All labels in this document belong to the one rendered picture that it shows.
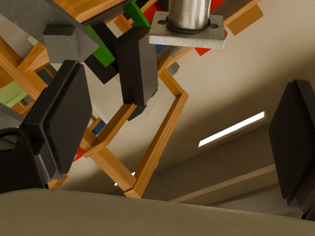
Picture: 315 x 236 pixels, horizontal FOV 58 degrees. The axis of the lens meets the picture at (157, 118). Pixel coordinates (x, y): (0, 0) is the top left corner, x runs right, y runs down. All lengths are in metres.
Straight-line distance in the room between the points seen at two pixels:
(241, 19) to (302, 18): 1.20
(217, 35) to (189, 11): 0.03
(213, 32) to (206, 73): 6.53
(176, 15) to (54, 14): 0.15
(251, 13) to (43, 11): 5.47
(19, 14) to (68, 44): 0.06
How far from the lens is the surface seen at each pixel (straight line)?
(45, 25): 0.33
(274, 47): 6.43
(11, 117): 0.43
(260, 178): 5.51
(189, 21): 0.21
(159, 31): 0.22
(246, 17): 5.73
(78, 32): 0.33
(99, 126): 6.74
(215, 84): 6.83
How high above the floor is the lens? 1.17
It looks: 14 degrees up
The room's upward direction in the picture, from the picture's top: 139 degrees clockwise
